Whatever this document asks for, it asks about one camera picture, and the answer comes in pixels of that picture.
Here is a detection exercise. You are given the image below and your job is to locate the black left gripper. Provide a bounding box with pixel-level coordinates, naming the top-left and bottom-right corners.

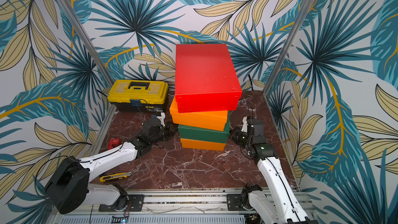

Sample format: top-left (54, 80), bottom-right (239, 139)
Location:
top-left (151, 121), bottom-right (183, 145)

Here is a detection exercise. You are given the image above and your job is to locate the small orange shoebox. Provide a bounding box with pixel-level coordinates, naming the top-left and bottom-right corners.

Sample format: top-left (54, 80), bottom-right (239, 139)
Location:
top-left (180, 139), bottom-right (226, 151)

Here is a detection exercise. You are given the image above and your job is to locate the green shoebox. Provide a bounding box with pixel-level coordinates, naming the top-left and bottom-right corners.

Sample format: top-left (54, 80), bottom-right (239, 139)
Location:
top-left (178, 119), bottom-right (230, 144)

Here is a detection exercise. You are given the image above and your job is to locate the large orange shoebox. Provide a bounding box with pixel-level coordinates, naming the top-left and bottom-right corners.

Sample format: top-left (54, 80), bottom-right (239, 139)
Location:
top-left (170, 97), bottom-right (229, 131)

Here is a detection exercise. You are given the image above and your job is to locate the red shoebox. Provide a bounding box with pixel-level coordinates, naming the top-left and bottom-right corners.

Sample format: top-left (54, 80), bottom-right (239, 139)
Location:
top-left (175, 44), bottom-right (242, 113)

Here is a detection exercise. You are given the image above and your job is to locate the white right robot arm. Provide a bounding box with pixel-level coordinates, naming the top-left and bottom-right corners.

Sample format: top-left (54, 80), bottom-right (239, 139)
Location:
top-left (230, 127), bottom-right (318, 224)

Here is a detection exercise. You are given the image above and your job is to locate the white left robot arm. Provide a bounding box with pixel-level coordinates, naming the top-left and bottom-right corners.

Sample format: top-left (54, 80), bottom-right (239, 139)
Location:
top-left (45, 117), bottom-right (178, 214)

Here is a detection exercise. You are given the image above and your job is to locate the red pipe wrench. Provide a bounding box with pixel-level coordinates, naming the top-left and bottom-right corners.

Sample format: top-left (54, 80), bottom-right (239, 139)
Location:
top-left (107, 139), bottom-right (121, 150)

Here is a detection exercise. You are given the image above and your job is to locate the yellow black plastic toolbox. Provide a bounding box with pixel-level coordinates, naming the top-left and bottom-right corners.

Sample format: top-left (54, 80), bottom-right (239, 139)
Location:
top-left (107, 79), bottom-right (169, 113)

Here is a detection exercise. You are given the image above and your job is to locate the yellow utility knife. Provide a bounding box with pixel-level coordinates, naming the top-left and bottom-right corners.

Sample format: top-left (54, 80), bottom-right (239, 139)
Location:
top-left (99, 172), bottom-right (132, 183)

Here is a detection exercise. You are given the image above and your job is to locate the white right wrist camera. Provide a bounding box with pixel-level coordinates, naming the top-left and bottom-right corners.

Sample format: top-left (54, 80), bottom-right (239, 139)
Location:
top-left (241, 116), bottom-right (248, 133)

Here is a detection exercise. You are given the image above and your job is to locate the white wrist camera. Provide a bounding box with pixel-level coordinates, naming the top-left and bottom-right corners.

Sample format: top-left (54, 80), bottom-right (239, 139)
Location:
top-left (241, 116), bottom-right (248, 133)
top-left (156, 113), bottom-right (165, 127)

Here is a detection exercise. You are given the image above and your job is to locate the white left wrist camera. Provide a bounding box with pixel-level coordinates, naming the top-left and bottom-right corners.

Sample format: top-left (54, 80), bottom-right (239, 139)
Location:
top-left (156, 113), bottom-right (165, 127)

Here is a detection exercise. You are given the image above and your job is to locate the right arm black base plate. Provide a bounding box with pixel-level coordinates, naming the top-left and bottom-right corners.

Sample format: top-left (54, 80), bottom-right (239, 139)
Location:
top-left (227, 194), bottom-right (249, 211)

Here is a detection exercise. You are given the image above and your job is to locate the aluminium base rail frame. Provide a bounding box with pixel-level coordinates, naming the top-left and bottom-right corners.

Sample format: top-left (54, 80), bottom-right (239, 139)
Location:
top-left (46, 105), bottom-right (318, 224)

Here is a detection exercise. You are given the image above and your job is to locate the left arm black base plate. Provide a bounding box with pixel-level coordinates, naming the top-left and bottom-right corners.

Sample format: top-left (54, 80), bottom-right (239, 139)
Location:
top-left (98, 195), bottom-right (144, 212)

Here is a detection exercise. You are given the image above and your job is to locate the left aluminium corner post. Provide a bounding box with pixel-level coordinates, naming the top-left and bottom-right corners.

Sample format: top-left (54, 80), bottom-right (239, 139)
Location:
top-left (57, 0), bottom-right (115, 86)

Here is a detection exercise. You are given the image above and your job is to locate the aluminium corner post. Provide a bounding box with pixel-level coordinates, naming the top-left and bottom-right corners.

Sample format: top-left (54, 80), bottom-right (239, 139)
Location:
top-left (263, 0), bottom-right (314, 96)
top-left (57, 0), bottom-right (115, 86)

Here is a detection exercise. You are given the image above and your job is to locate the right aluminium corner post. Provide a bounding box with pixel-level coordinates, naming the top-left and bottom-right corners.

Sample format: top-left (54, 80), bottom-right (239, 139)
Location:
top-left (263, 0), bottom-right (314, 96)

